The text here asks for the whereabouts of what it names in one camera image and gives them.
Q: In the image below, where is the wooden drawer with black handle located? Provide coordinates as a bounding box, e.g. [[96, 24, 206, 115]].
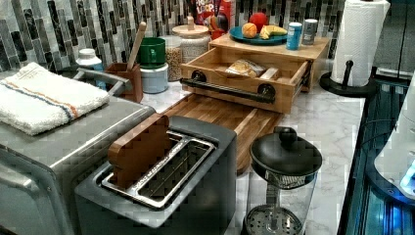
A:
[[180, 47, 311, 114]]

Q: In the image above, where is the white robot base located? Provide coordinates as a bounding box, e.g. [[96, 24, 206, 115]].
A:
[[374, 77, 415, 200]]

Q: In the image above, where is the wooden block in drawer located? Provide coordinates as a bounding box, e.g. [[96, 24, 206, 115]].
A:
[[259, 68, 279, 79]]

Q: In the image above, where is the wooden drawer cabinet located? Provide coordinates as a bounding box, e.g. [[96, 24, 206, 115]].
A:
[[209, 33, 330, 92]]

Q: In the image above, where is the dark wooden cutting board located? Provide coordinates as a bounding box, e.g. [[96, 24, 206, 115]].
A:
[[163, 94, 284, 175]]

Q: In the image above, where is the plastic bag of snacks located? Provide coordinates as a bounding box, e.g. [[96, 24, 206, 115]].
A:
[[225, 59, 265, 77]]

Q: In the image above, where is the grey two-slot toaster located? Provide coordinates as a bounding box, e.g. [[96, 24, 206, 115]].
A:
[[75, 116, 237, 235]]

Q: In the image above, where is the glass jar with wooden lid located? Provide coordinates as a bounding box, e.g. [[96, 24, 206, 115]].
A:
[[172, 16, 210, 63]]

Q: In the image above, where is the brown wooden utensil holder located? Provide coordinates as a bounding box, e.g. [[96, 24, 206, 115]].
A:
[[105, 62, 144, 104]]

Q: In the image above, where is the glass jar of cereal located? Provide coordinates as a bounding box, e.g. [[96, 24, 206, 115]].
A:
[[161, 35, 182, 81]]

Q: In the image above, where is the red cup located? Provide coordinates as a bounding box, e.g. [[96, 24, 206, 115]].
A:
[[211, 29, 226, 40]]

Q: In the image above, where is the green mug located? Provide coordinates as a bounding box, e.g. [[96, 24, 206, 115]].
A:
[[137, 37, 165, 69]]

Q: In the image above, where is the wooden toast slice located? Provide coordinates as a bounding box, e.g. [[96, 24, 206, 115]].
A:
[[108, 114, 171, 189]]

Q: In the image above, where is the teal plate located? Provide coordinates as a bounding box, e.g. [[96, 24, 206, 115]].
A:
[[229, 26, 287, 46]]

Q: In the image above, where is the glass french press black lid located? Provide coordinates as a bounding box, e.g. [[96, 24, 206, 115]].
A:
[[241, 126, 322, 235]]

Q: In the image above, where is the orange fruit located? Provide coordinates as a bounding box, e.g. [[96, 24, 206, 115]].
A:
[[242, 23, 257, 38]]

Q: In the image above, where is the red cereal box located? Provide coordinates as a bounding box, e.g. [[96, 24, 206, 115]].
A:
[[192, 0, 236, 32]]

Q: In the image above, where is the yellow banana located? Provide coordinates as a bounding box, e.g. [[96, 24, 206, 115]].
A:
[[259, 24, 288, 39]]

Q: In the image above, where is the red apple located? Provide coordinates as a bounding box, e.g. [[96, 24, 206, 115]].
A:
[[249, 13, 268, 32]]

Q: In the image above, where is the wooden spatula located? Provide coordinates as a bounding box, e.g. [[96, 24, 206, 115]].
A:
[[126, 22, 147, 71]]

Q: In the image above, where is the blue can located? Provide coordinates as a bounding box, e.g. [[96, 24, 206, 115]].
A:
[[286, 23, 302, 50]]

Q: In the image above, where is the white bottle blue label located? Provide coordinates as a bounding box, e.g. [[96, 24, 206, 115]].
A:
[[75, 48, 104, 71]]

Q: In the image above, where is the grey can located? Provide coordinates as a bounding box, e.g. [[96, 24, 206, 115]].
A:
[[301, 19, 318, 45]]

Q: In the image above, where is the black paper towel holder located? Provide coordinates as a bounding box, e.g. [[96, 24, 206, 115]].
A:
[[319, 60, 377, 98]]

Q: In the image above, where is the stainless steel toaster oven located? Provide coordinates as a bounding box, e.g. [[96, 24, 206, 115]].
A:
[[0, 69, 154, 235]]

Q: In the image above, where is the white striped folded towel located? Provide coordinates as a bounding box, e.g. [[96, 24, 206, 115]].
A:
[[0, 63, 110, 135]]

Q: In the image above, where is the white paper towel roll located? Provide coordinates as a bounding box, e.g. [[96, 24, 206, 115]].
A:
[[331, 0, 391, 87]]

